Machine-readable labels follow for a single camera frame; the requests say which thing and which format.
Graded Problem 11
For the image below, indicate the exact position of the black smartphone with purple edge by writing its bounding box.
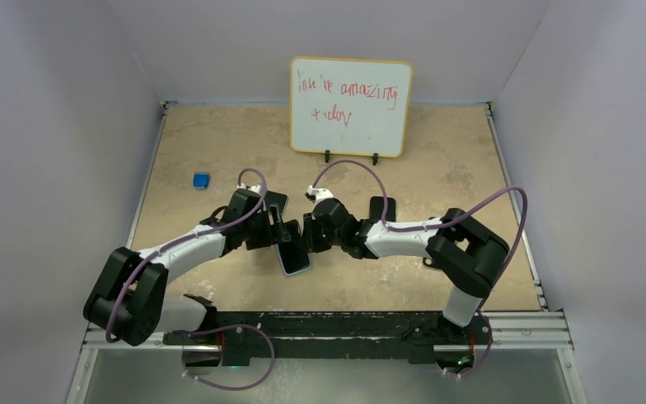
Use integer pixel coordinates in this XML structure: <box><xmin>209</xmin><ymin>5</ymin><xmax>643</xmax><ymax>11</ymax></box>
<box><xmin>368</xmin><ymin>196</ymin><xmax>397</xmax><ymax>222</ymax></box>

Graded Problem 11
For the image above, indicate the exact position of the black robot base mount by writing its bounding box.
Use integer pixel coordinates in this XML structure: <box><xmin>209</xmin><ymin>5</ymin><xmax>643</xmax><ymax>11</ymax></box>
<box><xmin>163</xmin><ymin>311</ymin><xmax>493</xmax><ymax>370</ymax></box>

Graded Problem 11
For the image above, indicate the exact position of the aluminium frame rail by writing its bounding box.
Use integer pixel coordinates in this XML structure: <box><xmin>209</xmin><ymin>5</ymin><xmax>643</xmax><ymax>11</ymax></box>
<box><xmin>485</xmin><ymin>311</ymin><xmax>573</xmax><ymax>350</ymax></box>

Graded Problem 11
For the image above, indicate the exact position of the light blue phone case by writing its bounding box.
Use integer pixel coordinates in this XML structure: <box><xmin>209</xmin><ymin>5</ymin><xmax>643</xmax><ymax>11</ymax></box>
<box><xmin>276</xmin><ymin>244</ymin><xmax>313</xmax><ymax>278</ymax></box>

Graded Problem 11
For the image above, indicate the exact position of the small blue eraser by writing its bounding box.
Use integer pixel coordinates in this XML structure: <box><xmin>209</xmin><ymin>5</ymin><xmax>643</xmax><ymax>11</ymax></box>
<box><xmin>193</xmin><ymin>172</ymin><xmax>210</xmax><ymax>189</ymax></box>

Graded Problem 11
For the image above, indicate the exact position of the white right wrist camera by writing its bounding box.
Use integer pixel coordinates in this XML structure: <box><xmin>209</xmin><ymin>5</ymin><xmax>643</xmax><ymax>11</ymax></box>
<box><xmin>305</xmin><ymin>186</ymin><xmax>335</xmax><ymax>205</ymax></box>

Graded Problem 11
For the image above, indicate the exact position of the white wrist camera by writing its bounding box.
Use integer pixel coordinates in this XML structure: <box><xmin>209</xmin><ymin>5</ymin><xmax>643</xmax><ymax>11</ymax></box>
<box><xmin>237</xmin><ymin>183</ymin><xmax>266</xmax><ymax>197</ymax></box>
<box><xmin>305</xmin><ymin>186</ymin><xmax>335</xmax><ymax>205</ymax></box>

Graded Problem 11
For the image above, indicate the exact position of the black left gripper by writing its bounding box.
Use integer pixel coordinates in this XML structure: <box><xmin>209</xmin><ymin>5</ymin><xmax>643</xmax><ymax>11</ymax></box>
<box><xmin>241</xmin><ymin>205</ymin><xmax>289</xmax><ymax>250</ymax></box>

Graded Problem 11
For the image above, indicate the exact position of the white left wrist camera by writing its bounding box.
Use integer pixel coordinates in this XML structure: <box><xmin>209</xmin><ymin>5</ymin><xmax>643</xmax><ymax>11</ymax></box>
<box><xmin>237</xmin><ymin>183</ymin><xmax>266</xmax><ymax>197</ymax></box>

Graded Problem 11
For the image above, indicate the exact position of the yellow framed whiteboard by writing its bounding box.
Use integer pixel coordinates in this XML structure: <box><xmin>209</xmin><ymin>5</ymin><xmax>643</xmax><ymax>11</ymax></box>
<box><xmin>289</xmin><ymin>56</ymin><xmax>414</xmax><ymax>160</ymax></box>

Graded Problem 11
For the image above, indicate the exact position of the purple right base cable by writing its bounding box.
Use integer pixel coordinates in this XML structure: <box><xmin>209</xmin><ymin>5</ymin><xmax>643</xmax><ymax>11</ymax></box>
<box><xmin>440</xmin><ymin>317</ymin><xmax>500</xmax><ymax>381</ymax></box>

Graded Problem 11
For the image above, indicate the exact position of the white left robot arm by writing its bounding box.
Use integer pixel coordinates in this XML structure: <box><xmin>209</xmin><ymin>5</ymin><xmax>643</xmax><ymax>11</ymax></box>
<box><xmin>82</xmin><ymin>185</ymin><xmax>292</xmax><ymax>346</ymax></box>

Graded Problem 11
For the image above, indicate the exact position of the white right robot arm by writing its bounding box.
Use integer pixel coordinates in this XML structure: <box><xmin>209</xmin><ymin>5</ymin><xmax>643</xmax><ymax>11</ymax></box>
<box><xmin>302</xmin><ymin>196</ymin><xmax>515</xmax><ymax>343</ymax></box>

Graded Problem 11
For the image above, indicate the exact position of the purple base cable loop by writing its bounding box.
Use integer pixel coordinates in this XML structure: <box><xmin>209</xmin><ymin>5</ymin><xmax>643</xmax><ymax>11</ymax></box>
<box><xmin>180</xmin><ymin>325</ymin><xmax>277</xmax><ymax>392</ymax></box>

